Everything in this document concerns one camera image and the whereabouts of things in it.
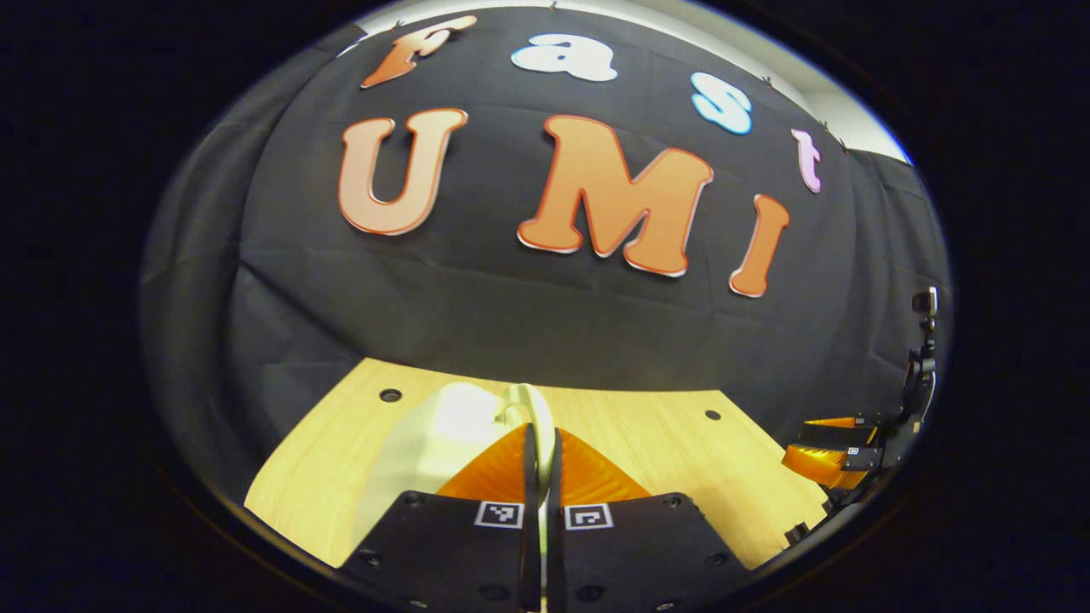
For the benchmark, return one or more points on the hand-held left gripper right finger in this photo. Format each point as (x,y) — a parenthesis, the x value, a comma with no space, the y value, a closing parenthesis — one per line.
(553,553)

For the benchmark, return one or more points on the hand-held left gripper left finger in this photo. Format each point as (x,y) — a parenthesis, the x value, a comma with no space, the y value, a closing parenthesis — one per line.
(530,511)

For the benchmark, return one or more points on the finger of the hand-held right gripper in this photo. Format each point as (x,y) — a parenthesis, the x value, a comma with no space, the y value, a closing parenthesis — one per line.
(830,466)
(869,419)

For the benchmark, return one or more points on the pale yellow suitcase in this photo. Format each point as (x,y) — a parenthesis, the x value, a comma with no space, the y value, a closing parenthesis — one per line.
(426,451)

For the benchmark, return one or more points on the black backdrop cloth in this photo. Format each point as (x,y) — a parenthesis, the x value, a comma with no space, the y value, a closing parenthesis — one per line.
(477,298)

